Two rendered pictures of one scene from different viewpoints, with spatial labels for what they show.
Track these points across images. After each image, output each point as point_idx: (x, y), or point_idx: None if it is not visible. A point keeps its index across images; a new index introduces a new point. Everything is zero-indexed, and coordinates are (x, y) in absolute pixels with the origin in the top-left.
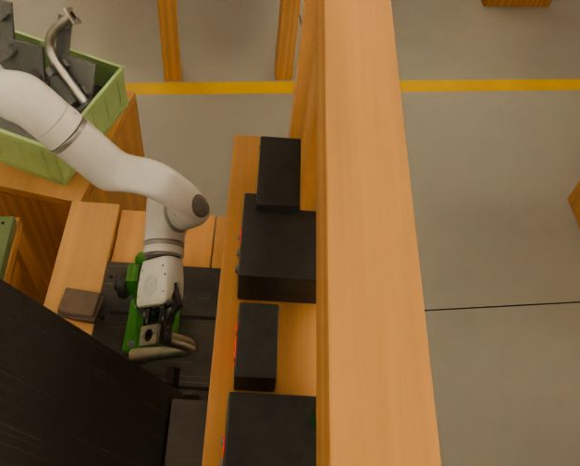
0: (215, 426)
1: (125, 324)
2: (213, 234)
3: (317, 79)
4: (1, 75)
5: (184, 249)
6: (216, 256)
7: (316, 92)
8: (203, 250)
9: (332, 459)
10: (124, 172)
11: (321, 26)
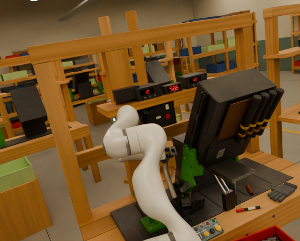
0: (192, 88)
1: (161, 229)
2: (96, 236)
3: (123, 44)
4: (126, 106)
5: (109, 239)
6: (108, 229)
7: (126, 46)
8: (106, 234)
9: (195, 21)
10: None
11: (113, 38)
